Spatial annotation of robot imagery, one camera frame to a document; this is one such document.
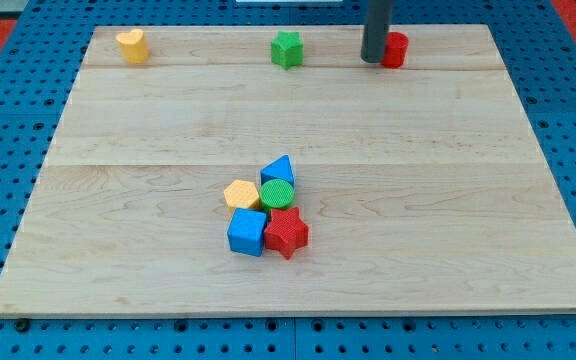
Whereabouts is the blue triangle block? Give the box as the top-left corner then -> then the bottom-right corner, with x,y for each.
260,154 -> 295,186

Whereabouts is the light wooden board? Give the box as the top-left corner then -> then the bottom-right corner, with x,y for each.
0,25 -> 576,319

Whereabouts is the blue cube block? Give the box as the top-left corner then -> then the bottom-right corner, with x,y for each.
227,208 -> 267,257

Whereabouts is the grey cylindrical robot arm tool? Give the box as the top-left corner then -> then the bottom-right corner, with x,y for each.
360,0 -> 395,64

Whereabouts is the red cylinder block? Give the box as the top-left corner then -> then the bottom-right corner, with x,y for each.
380,32 -> 409,69

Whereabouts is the green cylinder block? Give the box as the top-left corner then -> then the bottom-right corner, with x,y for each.
260,179 -> 295,212

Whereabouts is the green star block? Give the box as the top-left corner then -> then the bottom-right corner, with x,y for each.
271,31 -> 303,70

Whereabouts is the yellow hexagon block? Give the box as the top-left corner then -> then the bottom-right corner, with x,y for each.
223,180 -> 261,214

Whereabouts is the red star block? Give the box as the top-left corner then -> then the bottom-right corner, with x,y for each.
263,207 -> 309,260

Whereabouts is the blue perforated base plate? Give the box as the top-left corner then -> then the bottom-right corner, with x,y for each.
0,1 -> 576,359

